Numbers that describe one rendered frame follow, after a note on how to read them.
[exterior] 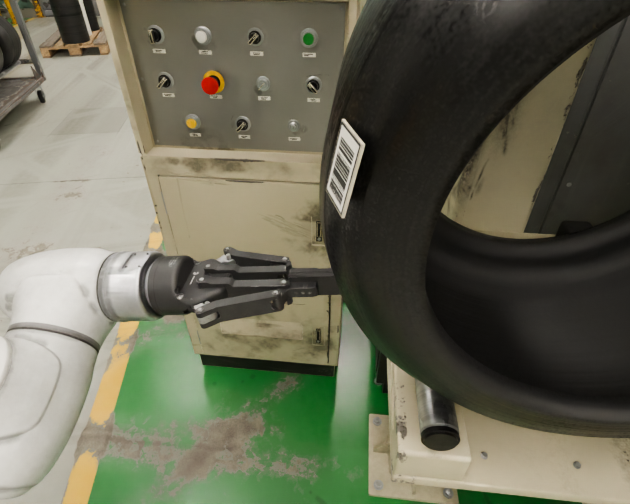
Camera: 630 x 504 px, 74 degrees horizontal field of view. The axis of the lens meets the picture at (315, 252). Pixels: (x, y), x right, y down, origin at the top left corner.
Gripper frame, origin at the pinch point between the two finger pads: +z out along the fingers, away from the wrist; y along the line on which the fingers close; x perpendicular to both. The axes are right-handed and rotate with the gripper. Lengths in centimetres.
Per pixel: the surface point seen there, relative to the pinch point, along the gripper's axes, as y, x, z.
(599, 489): -9.9, 27.5, 33.8
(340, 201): -10.3, -17.0, 4.6
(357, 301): -9.1, -5.5, 5.1
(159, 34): 63, -20, -40
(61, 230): 143, 82, -172
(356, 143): -10.4, -21.4, 6.1
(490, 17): -10.8, -28.1, 13.7
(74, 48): 522, 43, -380
